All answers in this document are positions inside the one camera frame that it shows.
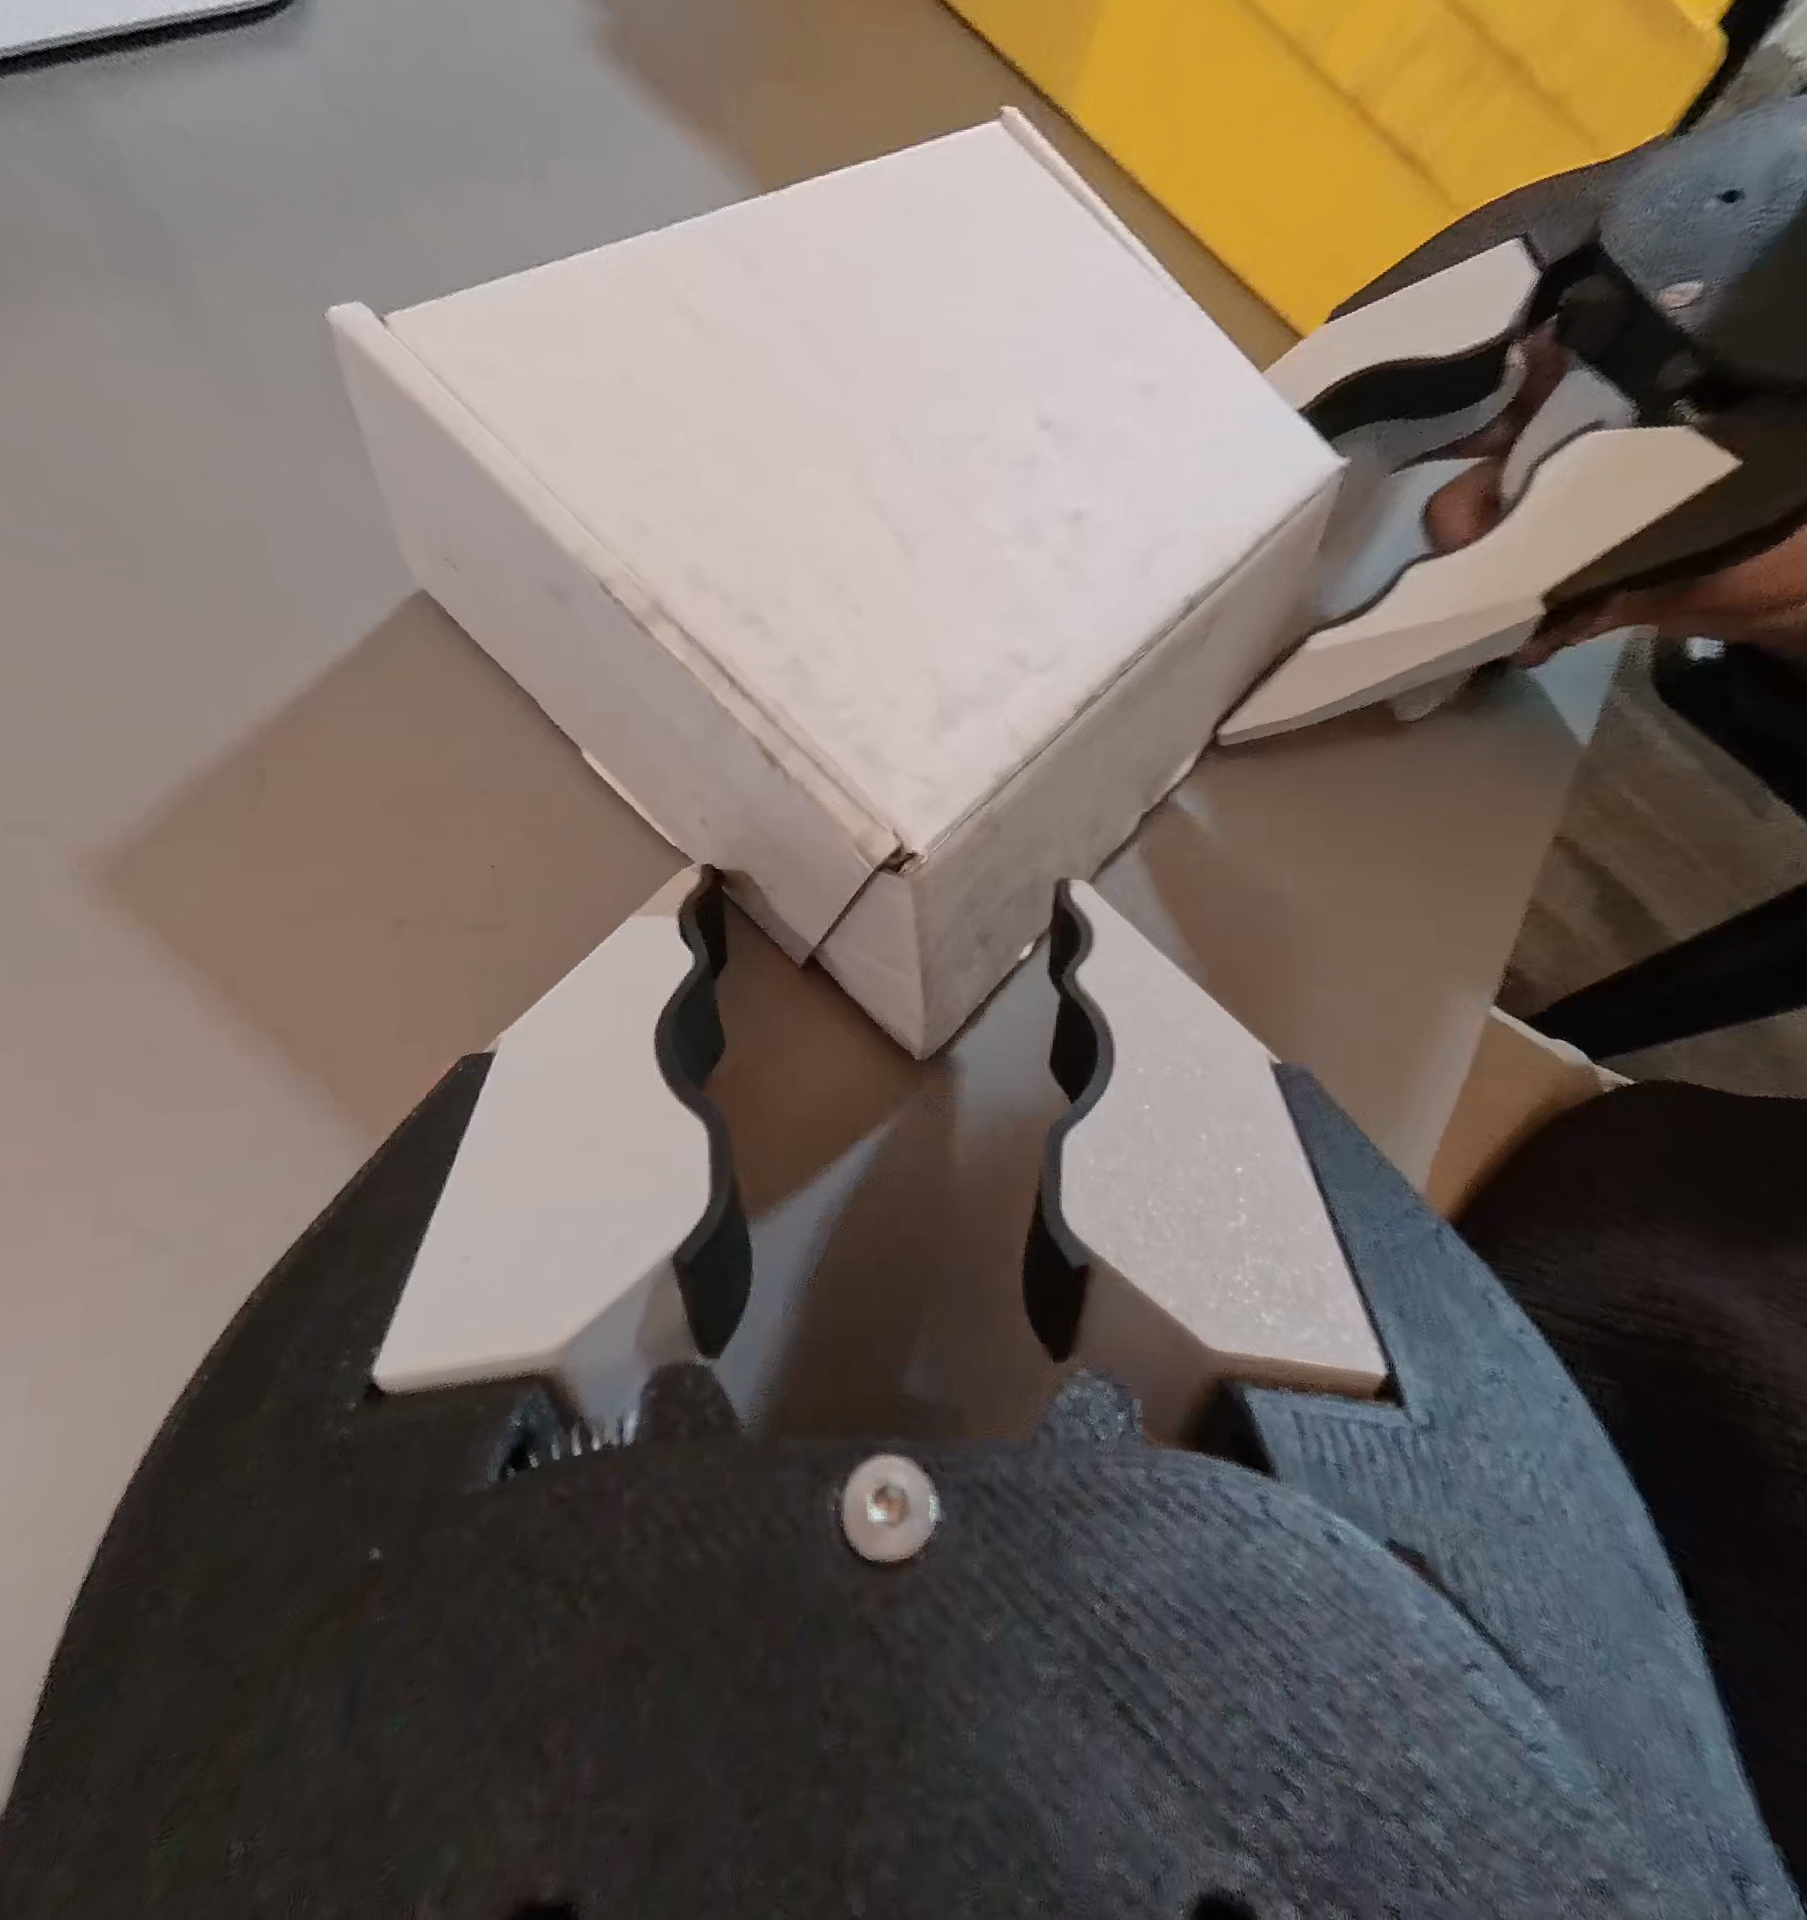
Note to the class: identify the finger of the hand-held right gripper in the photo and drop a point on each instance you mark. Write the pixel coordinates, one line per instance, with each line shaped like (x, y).
(1413, 322)
(1593, 511)

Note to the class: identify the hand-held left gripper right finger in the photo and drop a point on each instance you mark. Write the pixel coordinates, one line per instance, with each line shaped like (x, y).
(1217, 1201)

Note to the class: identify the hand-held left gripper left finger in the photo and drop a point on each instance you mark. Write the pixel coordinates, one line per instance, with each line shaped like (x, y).
(558, 1201)

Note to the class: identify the yellow plastic bin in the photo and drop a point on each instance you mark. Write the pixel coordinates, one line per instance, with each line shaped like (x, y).
(1367, 135)

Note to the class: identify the white cardboard mailer box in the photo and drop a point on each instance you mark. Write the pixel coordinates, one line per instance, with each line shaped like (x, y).
(844, 494)

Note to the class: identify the person's right forearm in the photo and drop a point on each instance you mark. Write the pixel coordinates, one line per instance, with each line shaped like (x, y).
(1787, 735)

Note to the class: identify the grey desk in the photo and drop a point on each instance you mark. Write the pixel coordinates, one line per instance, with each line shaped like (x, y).
(168, 450)

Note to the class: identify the person's right hand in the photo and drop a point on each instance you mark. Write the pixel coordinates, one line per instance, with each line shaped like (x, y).
(1743, 600)

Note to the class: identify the beige chair seat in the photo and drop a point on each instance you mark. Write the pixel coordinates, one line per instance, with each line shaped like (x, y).
(1517, 1111)

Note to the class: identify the person's torso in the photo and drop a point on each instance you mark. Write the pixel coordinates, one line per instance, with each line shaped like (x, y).
(1713, 1424)

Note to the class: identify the white document stand wooden board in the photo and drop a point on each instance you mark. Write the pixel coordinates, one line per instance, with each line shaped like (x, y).
(92, 23)

